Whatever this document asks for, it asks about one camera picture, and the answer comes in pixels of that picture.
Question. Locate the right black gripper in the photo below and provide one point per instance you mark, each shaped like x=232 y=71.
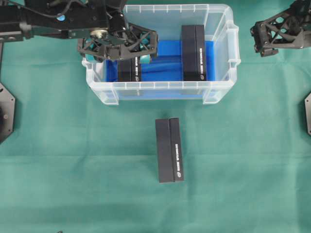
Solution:
x=278 y=32

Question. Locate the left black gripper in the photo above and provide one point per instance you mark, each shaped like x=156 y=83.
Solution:
x=121 y=41

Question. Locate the black box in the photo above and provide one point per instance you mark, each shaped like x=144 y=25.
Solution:
x=169 y=150
x=193 y=53
x=129 y=70

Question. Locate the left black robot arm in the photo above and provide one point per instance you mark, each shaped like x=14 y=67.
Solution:
x=100 y=26

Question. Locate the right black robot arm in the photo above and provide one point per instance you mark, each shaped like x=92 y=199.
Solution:
x=302 y=10

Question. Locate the blue liner sheet in case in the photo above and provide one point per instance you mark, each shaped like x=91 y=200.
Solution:
x=166 y=67

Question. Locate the clear plastic storage case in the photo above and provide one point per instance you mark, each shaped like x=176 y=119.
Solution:
x=167 y=20

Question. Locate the green table cloth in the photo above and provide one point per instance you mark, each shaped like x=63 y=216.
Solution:
x=76 y=165

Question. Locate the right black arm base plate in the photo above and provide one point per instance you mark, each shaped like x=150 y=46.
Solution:
x=308 y=112

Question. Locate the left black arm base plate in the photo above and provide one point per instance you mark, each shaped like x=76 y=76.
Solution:
x=7 y=111

